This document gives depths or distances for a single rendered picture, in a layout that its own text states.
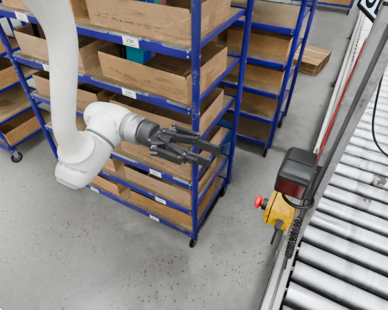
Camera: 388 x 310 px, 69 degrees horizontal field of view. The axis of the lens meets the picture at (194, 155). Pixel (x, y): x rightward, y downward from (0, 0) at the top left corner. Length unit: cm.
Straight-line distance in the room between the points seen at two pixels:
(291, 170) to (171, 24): 57
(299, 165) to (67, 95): 52
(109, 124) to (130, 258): 99
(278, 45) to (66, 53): 142
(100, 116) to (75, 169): 18
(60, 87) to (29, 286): 128
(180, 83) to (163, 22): 19
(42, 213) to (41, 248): 25
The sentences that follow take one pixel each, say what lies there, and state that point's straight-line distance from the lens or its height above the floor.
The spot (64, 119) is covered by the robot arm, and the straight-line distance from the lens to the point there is 74.
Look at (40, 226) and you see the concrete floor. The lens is 198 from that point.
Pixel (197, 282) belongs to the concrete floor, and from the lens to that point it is 160.
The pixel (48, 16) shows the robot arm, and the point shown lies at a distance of 65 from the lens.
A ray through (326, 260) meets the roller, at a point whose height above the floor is 75.
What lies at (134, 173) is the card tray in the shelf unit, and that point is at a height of 41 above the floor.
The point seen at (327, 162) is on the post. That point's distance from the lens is 66.
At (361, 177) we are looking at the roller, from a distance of 116.
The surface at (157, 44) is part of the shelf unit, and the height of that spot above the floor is 114.
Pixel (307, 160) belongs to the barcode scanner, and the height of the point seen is 109.
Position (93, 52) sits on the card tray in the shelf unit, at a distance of 127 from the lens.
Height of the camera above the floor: 148
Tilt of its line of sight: 43 degrees down
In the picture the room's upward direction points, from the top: straight up
